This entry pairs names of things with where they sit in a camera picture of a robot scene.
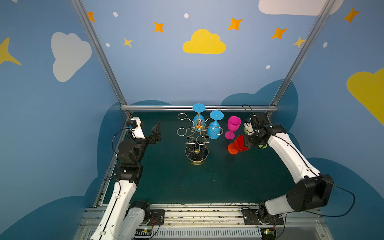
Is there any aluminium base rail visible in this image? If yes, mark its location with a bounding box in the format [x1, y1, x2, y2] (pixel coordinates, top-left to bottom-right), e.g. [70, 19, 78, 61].
[75, 203, 332, 240]

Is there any magenta plastic wine glass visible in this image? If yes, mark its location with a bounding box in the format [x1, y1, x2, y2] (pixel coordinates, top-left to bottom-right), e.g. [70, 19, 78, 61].
[225, 116, 242, 140]

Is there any right green circuit board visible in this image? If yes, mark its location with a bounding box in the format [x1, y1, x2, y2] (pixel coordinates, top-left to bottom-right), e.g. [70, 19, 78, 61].
[261, 229, 277, 240]

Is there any aluminium frame back rail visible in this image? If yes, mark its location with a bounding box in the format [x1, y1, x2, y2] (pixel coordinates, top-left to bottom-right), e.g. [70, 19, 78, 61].
[121, 105, 278, 112]

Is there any green circuit board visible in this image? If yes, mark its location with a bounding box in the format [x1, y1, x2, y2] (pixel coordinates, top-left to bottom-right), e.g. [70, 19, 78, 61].
[261, 229, 277, 240]
[135, 228, 154, 238]

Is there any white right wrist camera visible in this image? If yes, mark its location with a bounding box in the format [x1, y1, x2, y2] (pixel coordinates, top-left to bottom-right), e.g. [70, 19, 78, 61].
[244, 122, 255, 135]

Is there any left green circuit board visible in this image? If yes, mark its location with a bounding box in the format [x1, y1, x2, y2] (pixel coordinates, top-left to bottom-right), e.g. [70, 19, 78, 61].
[135, 228, 154, 238]

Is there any aluminium frame left post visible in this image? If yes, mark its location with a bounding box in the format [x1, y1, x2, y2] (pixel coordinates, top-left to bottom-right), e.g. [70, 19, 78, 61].
[71, 0, 132, 119]

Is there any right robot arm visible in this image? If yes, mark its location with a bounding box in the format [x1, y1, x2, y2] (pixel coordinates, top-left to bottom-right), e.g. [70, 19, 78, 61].
[243, 113, 334, 221]

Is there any blue wine glass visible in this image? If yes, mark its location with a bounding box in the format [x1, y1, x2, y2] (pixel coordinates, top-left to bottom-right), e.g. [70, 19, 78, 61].
[193, 103, 206, 123]
[207, 110, 224, 140]

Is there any aluminium frame right post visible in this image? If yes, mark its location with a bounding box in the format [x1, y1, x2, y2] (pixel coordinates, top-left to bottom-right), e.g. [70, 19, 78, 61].
[266, 0, 337, 118]

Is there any red plastic wine glass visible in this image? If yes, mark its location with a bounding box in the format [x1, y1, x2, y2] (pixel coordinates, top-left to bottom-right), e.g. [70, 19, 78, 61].
[227, 135, 250, 155]

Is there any green wine glass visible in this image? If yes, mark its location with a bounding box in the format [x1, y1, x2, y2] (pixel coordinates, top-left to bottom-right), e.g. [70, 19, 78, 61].
[258, 144, 268, 149]

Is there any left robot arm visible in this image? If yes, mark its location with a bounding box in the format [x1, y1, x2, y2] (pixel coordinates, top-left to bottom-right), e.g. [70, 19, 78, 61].
[90, 118, 162, 240]

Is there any gold wire glass rack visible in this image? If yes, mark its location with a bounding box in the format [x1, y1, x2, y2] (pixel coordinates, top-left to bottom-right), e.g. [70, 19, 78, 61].
[177, 113, 213, 165]

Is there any aluminium frame post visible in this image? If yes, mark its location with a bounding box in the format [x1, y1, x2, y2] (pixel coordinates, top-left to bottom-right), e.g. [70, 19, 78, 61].
[71, 0, 132, 119]
[266, 0, 337, 118]

